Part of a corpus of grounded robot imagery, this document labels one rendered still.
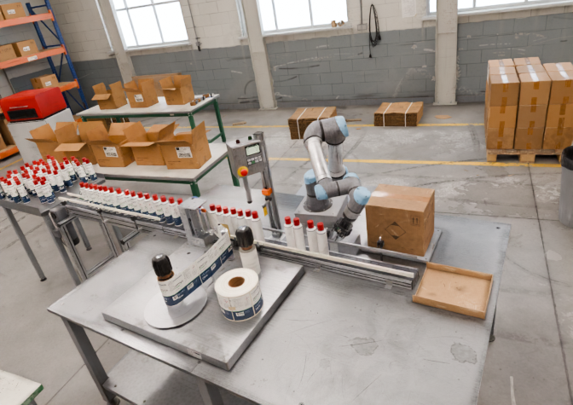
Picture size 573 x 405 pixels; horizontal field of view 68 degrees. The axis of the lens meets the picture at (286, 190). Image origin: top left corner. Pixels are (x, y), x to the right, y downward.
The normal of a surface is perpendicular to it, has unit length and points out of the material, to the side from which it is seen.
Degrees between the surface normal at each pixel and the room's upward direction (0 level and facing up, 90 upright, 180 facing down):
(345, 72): 90
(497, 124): 92
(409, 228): 90
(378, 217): 90
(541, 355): 0
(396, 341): 0
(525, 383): 0
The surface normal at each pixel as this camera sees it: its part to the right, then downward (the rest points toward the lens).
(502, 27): -0.38, 0.47
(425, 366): -0.14, -0.88
